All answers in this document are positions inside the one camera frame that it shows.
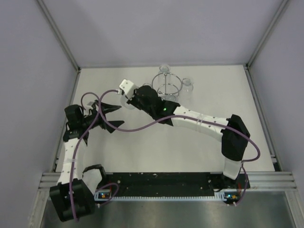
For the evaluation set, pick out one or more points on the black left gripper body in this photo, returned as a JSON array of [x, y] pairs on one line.
[[89, 120]]

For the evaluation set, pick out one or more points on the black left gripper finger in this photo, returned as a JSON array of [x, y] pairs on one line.
[[114, 125], [108, 108]]

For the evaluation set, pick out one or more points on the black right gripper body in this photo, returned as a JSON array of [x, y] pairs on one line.
[[135, 102]]

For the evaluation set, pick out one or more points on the clear ribbed wine glass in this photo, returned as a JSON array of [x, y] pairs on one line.
[[187, 88]]

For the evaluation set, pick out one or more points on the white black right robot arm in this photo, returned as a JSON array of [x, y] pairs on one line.
[[230, 132]]

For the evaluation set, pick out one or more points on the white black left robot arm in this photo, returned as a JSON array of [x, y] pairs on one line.
[[73, 194]]

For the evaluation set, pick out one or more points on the chrome wine glass rack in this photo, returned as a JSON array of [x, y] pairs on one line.
[[167, 85]]

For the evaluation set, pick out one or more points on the clear glass at top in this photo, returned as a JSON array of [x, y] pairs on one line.
[[164, 69]]

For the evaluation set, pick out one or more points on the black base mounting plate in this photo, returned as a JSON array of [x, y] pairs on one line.
[[130, 189]]

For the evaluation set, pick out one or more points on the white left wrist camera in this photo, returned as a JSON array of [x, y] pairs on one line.
[[91, 105]]

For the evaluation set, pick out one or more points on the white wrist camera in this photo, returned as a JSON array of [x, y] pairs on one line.
[[127, 88], [91, 105]]

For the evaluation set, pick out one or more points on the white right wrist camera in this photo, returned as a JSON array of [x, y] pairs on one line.
[[127, 88]]

